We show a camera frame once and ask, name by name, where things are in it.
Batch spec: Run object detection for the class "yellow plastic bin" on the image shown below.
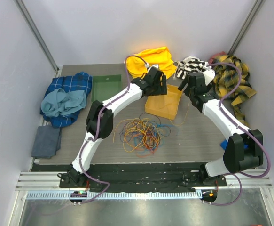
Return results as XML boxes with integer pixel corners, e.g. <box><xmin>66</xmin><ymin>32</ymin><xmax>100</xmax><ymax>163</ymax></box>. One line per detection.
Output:
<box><xmin>145</xmin><ymin>85</ymin><xmax>182</xmax><ymax>120</ymax></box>

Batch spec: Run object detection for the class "yellow cloth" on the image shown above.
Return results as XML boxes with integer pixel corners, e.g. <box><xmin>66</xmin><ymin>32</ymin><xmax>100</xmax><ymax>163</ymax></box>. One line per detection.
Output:
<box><xmin>126</xmin><ymin>47</ymin><xmax>177</xmax><ymax>79</ymax></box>

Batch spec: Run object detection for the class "light blue cloth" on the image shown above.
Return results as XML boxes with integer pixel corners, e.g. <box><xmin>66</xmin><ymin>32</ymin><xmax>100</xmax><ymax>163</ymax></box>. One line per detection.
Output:
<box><xmin>40</xmin><ymin>88</ymin><xmax>86</xmax><ymax>117</ymax></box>

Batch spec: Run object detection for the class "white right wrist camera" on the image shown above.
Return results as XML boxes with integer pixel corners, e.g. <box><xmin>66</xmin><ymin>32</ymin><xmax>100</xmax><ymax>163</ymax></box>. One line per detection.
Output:
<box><xmin>203</xmin><ymin>69</ymin><xmax>215</xmax><ymax>86</ymax></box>

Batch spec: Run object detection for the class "black white striped cloth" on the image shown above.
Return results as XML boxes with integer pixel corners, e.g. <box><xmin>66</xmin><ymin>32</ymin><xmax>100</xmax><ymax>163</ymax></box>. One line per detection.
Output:
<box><xmin>174</xmin><ymin>56</ymin><xmax>212</xmax><ymax>80</ymax></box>

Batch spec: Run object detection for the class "green plastic bin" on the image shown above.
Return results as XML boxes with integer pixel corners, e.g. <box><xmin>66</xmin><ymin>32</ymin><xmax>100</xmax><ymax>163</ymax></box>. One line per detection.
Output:
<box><xmin>91</xmin><ymin>74</ymin><xmax>122</xmax><ymax>102</ymax></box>

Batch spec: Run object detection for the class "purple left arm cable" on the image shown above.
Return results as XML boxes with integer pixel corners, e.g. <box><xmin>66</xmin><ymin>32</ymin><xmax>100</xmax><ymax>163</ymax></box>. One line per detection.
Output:
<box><xmin>79</xmin><ymin>55</ymin><xmax>151</xmax><ymax>203</ymax></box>

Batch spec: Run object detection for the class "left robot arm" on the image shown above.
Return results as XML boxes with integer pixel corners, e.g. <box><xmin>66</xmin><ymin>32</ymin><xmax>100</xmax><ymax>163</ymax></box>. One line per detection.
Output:
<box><xmin>68</xmin><ymin>67</ymin><xmax>167</xmax><ymax>188</ymax></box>

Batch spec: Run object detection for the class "aluminium frame rail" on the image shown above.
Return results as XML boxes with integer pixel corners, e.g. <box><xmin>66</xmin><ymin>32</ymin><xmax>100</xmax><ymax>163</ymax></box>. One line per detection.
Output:
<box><xmin>16</xmin><ymin>172</ymin><xmax>273</xmax><ymax>200</ymax></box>

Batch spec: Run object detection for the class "grey folded cloth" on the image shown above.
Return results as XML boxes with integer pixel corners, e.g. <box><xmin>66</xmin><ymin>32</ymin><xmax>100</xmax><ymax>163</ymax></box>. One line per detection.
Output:
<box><xmin>31</xmin><ymin>125</ymin><xmax>62</xmax><ymax>159</ymax></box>

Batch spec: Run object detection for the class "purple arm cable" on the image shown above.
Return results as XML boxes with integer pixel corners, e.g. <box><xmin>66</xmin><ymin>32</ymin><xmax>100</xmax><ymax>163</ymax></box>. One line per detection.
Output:
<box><xmin>207</xmin><ymin>62</ymin><xmax>271</xmax><ymax>206</ymax></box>
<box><xmin>79</xmin><ymin>55</ymin><xmax>151</xmax><ymax>203</ymax></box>

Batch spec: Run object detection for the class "tangled coloured wire pile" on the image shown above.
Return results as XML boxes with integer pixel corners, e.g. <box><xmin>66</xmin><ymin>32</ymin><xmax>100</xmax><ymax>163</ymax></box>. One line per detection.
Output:
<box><xmin>112</xmin><ymin>112</ymin><xmax>172</xmax><ymax>159</ymax></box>

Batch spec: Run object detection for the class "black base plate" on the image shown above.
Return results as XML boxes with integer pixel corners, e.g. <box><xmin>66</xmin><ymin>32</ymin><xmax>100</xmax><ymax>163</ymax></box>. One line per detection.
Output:
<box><xmin>32</xmin><ymin>162</ymin><xmax>227</xmax><ymax>193</ymax></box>

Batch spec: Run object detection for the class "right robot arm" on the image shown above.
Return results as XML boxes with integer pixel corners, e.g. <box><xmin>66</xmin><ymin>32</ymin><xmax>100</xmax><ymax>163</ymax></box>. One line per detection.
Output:
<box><xmin>178</xmin><ymin>72</ymin><xmax>264</xmax><ymax>186</ymax></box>

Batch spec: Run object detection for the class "blue plaid cloth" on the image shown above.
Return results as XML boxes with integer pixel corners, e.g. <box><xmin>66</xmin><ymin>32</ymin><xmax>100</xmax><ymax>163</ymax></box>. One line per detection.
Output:
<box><xmin>40</xmin><ymin>72</ymin><xmax>93</xmax><ymax>128</ymax></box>

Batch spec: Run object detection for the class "pink cloth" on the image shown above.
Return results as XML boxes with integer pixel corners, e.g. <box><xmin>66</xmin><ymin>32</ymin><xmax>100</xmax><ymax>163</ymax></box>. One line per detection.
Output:
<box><xmin>208</xmin><ymin>51</ymin><xmax>227</xmax><ymax>64</ymax></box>

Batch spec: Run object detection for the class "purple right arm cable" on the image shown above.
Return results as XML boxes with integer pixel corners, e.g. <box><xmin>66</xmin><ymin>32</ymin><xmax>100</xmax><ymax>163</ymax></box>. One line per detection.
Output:
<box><xmin>207</xmin><ymin>62</ymin><xmax>271</xmax><ymax>206</ymax></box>

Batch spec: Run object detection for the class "bright blue cloth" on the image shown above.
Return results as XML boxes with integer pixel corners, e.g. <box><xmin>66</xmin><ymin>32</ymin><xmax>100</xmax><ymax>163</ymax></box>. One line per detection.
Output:
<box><xmin>220</xmin><ymin>140</ymin><xmax>248</xmax><ymax>151</ymax></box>

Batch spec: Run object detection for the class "yellow black plaid shirt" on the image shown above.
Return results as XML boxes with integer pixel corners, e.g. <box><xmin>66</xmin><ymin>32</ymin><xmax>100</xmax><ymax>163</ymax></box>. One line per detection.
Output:
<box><xmin>211</xmin><ymin>54</ymin><xmax>257</xmax><ymax>126</ymax></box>

